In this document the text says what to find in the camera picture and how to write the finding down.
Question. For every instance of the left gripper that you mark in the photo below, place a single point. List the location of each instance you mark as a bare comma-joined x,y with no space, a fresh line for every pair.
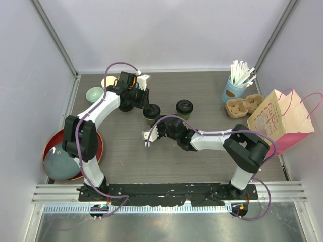
144,103

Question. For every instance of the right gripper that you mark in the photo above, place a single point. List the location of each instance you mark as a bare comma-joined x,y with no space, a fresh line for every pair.
159,126

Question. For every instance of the black cup lid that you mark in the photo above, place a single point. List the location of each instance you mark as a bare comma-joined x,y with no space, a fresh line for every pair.
152,112
184,107

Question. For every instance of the green paper cup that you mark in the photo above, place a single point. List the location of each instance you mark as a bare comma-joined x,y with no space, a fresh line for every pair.
151,121
185,116

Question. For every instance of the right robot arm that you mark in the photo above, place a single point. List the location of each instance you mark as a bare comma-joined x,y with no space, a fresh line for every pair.
244,146

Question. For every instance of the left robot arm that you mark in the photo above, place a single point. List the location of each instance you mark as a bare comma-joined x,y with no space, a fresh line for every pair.
80,142

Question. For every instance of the pale green bowl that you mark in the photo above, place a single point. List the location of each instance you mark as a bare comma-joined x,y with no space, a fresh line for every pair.
94,94

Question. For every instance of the blue straw holder can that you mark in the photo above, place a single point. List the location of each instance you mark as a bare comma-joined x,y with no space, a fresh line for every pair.
232,92

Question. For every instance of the brown cardboard cup carrier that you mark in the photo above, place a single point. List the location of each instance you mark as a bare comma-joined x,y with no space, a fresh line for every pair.
237,108

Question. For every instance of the bundle of white straws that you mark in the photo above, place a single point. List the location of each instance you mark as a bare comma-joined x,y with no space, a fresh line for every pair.
241,75

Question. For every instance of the blue-grey ceramic plate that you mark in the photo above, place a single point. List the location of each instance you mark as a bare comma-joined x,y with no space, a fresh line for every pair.
58,165

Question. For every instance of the kraft pink paper bag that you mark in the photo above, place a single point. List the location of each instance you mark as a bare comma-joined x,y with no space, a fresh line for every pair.
283,117

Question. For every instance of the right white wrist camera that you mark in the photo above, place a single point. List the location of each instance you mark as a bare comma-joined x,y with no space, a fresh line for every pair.
150,136

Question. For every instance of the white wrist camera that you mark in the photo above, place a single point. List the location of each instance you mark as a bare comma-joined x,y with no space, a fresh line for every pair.
150,136
142,81

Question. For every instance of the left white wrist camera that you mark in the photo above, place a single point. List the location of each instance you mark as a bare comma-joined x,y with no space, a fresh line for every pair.
142,81

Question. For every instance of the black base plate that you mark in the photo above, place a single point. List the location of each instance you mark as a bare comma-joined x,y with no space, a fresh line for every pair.
169,195

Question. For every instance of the aluminium frame rail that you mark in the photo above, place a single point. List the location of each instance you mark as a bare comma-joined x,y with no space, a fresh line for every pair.
64,199

